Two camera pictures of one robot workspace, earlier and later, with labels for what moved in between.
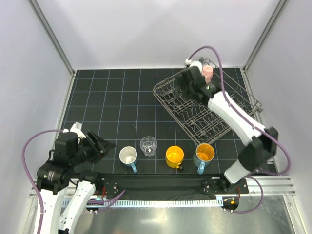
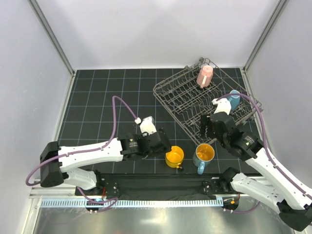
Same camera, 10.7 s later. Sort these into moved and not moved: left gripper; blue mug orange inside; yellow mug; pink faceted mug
Moved: left gripper
Not moved: pink faceted mug; blue mug orange inside; yellow mug
